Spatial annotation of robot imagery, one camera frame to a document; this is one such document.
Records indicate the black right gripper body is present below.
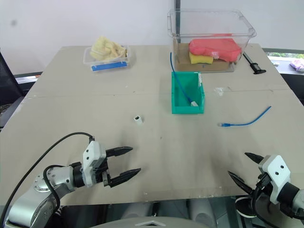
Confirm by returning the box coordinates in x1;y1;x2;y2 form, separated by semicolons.
252;172;274;202

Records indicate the yellow sponge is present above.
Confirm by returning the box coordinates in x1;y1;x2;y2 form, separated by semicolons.
189;52;214;65

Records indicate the blue container lid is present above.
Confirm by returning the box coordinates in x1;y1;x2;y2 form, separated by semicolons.
91;61;128;72

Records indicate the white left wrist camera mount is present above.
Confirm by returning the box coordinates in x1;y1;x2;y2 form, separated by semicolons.
82;140;107;189

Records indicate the small clear plastic container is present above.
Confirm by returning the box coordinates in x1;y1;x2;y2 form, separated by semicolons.
83;45;135;74

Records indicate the pink patterned bag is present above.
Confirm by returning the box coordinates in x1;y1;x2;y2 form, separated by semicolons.
289;59;304;72

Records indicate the cream yellow cloth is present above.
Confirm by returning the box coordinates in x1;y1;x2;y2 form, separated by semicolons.
89;35;127;63

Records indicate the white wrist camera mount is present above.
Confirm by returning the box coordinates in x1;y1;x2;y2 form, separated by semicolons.
258;154;292;205
82;140;107;189

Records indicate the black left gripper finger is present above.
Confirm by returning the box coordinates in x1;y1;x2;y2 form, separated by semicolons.
108;168;142;189
105;146;134;158

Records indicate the grey rounded robot body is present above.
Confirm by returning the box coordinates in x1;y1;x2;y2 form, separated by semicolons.
91;215;216;228

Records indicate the short blue Ethernet cable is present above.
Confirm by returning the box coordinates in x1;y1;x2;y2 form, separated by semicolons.
218;105;272;128

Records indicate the green plastic bin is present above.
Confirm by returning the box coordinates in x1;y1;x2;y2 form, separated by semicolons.
171;71;205;115

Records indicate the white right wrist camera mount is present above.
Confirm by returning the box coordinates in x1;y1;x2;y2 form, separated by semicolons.
258;154;292;205

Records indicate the pink sponge cloth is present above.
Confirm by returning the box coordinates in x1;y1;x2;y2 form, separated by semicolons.
189;38;242;63

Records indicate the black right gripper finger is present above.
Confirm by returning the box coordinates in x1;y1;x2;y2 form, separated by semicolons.
244;152;265;167
227;170;254;196

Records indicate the black and white rounded shape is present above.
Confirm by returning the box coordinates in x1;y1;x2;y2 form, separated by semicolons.
235;196;257;218

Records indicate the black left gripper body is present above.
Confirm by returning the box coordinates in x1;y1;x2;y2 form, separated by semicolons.
94;158;113;189

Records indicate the large clear storage box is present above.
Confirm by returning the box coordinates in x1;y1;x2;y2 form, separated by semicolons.
167;9;257;73

